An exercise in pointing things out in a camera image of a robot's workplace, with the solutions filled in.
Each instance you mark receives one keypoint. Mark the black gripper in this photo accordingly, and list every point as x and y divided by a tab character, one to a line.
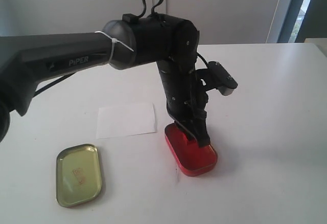
186	100

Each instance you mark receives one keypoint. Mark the red ink pad tin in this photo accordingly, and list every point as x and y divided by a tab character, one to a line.
192	160

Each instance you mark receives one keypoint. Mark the white paper card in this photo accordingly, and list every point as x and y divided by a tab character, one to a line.
125	120

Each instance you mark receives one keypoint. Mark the red plastic stamp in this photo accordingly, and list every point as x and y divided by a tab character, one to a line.
189	140

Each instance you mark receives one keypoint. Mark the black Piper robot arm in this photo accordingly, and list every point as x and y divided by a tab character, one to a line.
169	41

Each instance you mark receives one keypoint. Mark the gold metal tin lid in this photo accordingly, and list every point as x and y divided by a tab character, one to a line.
78	175

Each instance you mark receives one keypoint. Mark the white cabinet doors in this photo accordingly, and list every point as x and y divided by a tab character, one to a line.
219	21

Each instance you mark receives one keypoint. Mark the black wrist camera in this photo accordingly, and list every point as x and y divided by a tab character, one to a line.
215	76

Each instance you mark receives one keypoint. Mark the white cable tie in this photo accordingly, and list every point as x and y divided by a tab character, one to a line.
114	41

